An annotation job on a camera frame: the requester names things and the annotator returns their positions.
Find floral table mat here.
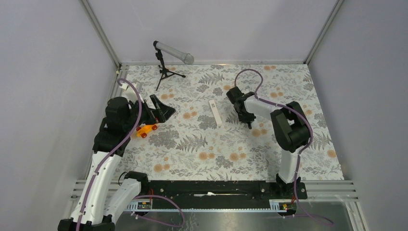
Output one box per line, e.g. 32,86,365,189
114,64,344,180

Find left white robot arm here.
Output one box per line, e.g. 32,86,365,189
57,95,176,231

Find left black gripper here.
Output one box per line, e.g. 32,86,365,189
123,94,175,131

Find grey microphone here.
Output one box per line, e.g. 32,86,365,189
153,40,194,64

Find black tripod microphone stand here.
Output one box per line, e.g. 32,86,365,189
155,49,186,91

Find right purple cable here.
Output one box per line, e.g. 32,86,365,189
234,68,315,155

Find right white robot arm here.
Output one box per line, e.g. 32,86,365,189
226,87,313,198

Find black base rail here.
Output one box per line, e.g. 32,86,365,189
132,180,308,200

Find orange toy car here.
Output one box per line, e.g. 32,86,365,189
136,124,158,139

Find grey slotted cable duct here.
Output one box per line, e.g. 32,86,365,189
124,198,297,213

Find aluminium frame post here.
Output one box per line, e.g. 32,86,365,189
79,0,121,70

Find purple cable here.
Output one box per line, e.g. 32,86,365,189
75,78,143,231
234,68,315,155

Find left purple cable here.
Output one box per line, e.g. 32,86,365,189
75,78,143,231

